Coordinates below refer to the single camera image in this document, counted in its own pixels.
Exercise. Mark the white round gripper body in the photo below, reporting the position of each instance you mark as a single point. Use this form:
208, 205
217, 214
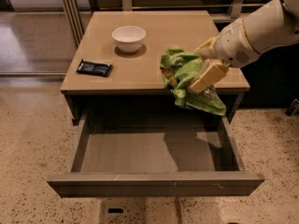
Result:
234, 45

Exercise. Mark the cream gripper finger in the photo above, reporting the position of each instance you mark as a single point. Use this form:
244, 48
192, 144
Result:
207, 50
212, 72

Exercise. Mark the green rice chip bag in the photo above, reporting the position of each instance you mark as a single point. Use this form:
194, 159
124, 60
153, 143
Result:
179, 67

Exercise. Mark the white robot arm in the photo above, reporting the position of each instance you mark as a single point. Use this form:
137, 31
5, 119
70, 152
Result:
276, 24

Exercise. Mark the open grey top drawer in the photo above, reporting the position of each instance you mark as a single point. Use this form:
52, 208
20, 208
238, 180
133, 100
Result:
177, 154

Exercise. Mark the beige drawer cabinet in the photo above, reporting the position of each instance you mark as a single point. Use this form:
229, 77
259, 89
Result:
132, 74

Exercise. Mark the white ceramic bowl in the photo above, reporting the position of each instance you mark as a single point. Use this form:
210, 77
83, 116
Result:
129, 39

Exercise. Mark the dark blue snack packet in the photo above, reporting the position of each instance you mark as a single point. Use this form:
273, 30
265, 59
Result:
94, 69

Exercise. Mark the floor socket plate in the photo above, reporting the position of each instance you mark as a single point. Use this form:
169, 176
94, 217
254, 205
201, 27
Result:
123, 211

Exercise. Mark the metal railing frame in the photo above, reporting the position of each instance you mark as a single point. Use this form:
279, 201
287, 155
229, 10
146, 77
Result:
174, 0

